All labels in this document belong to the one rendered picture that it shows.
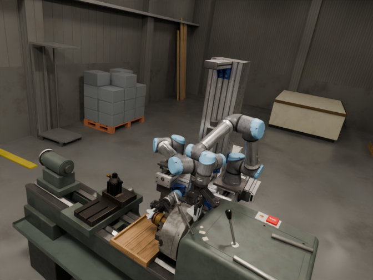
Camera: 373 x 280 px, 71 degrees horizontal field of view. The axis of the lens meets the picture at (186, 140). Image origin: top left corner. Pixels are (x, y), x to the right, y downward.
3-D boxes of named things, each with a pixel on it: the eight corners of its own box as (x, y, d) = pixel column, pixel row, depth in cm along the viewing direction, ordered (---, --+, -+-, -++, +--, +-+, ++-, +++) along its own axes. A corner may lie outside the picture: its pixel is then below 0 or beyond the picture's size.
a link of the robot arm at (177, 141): (186, 154, 216) (188, 139, 211) (170, 155, 211) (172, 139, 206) (180, 148, 226) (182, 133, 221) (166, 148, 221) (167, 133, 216)
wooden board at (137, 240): (179, 235, 185) (180, 230, 183) (145, 268, 155) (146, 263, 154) (146, 216, 198) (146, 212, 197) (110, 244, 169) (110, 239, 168)
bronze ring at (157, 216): (171, 213, 164) (159, 207, 169) (162, 220, 157) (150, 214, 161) (170, 225, 168) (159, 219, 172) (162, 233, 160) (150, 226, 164)
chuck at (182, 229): (204, 233, 174) (205, 200, 156) (177, 273, 152) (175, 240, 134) (199, 231, 175) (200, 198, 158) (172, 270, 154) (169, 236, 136)
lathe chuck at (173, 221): (199, 231, 175) (200, 198, 158) (172, 270, 154) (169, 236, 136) (188, 225, 180) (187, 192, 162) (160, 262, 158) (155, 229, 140)
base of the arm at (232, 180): (225, 174, 213) (227, 163, 210) (243, 180, 208) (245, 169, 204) (218, 181, 201) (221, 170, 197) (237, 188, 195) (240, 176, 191)
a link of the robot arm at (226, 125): (229, 106, 171) (182, 144, 141) (245, 111, 166) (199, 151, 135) (228, 121, 178) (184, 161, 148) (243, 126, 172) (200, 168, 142)
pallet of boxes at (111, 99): (119, 114, 697) (120, 68, 653) (144, 121, 667) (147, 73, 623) (83, 124, 594) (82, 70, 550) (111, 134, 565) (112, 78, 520)
